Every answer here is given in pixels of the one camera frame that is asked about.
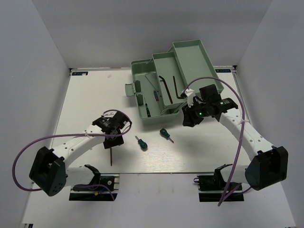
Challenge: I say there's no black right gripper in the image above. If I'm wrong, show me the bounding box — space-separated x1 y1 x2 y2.
182 99 209 128

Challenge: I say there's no brown hex key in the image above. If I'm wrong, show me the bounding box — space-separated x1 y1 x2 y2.
158 76 173 104
173 76 184 99
110 147 113 166

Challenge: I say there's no green stubby phillips screwdriver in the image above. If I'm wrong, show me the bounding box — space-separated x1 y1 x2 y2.
160 128 174 143

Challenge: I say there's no black green precision screwdriver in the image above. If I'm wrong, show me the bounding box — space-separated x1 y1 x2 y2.
143 97 151 117

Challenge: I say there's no blue handled screwdriver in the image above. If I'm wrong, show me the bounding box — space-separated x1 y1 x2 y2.
153 90 159 102

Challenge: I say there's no green toolbox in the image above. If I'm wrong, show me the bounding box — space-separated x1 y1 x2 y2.
125 39 224 125

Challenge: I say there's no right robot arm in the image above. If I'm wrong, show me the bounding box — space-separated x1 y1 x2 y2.
182 85 288 190

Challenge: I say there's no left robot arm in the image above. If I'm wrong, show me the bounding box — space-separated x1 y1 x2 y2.
29 111 132 197

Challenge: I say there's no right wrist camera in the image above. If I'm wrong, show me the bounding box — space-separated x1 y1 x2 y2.
180 88 196 108

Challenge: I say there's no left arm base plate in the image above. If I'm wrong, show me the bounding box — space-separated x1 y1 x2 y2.
69 174 120 202

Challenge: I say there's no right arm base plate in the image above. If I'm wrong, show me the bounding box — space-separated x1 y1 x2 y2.
193 174 245 202

